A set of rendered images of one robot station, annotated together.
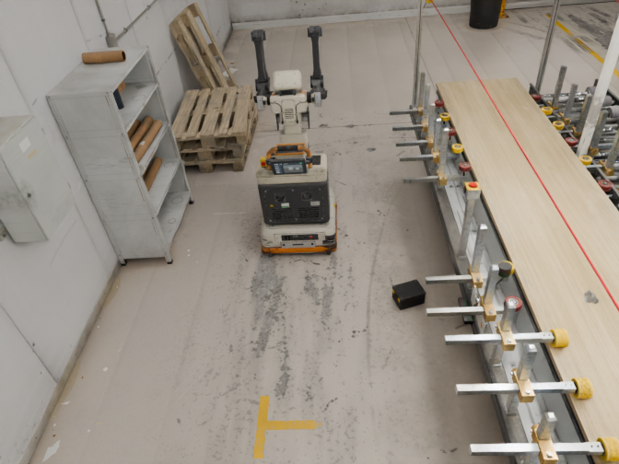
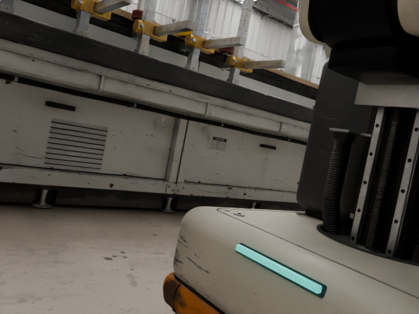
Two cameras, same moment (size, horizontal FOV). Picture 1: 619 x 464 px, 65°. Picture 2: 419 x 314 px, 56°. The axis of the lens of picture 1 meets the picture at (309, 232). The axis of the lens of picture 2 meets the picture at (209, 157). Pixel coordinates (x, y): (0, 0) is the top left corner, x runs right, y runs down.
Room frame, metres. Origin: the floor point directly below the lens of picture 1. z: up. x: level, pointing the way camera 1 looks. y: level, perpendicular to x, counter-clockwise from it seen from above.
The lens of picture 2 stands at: (4.19, 0.38, 0.43)
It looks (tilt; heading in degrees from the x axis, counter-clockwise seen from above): 3 degrees down; 226
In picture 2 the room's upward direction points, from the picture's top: 11 degrees clockwise
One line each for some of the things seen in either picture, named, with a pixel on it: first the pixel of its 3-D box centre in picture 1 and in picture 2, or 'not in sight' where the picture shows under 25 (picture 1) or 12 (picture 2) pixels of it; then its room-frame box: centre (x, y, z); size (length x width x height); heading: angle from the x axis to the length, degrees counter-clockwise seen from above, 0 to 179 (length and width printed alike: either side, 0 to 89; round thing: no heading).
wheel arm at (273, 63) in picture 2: (434, 179); (249, 65); (2.81, -0.91, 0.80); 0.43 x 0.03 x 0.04; 85
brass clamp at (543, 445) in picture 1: (543, 444); not in sight; (0.83, -0.77, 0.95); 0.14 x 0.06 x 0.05; 175
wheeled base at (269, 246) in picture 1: (299, 218); (372, 299); (3.34, 0.07, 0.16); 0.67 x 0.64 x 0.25; 174
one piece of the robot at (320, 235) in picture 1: (299, 237); not in sight; (3.02, 0.08, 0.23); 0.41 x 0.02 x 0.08; 84
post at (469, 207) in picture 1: (465, 227); not in sight; (2.11, -0.90, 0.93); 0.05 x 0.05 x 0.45; 85
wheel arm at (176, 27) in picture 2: (424, 143); (160, 31); (3.30, -0.96, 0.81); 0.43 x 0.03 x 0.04; 85
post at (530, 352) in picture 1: (519, 382); not in sight; (1.10, -0.80, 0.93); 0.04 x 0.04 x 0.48; 85
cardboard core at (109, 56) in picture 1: (103, 57); not in sight; (3.69, 1.37, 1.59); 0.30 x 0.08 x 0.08; 85
